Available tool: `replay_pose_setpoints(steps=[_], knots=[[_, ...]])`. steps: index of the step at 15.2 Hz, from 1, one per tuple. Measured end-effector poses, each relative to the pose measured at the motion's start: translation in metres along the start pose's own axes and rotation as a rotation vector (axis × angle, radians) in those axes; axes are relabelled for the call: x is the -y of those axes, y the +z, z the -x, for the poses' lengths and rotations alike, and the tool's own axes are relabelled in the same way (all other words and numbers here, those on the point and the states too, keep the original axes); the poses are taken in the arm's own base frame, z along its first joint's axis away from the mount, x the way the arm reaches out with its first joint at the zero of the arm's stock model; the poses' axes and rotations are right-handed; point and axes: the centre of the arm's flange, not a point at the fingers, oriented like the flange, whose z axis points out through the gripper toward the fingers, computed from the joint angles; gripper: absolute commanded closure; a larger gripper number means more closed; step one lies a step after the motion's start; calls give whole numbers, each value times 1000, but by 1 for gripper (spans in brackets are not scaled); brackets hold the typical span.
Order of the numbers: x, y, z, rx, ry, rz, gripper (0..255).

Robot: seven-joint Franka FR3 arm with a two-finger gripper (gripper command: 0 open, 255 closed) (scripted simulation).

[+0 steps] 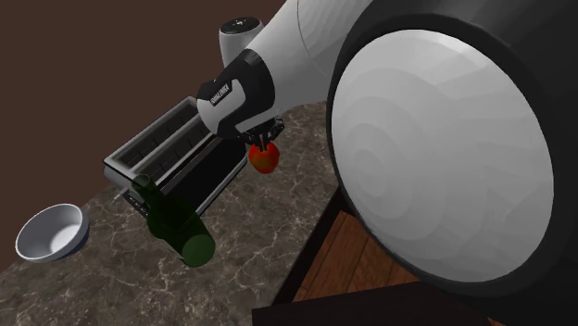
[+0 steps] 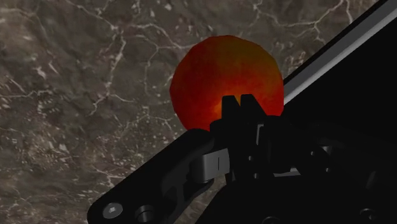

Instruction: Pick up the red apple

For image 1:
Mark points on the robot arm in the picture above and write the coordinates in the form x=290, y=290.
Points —
x=433, y=158

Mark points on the dark green glass bottle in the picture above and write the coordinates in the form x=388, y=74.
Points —
x=180, y=225

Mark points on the white bowl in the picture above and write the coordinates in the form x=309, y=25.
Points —
x=47, y=234

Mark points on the silver black toaster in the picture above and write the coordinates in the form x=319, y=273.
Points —
x=158, y=144

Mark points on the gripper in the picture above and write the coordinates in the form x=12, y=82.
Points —
x=266, y=130

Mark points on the red apple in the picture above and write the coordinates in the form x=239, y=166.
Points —
x=264, y=159

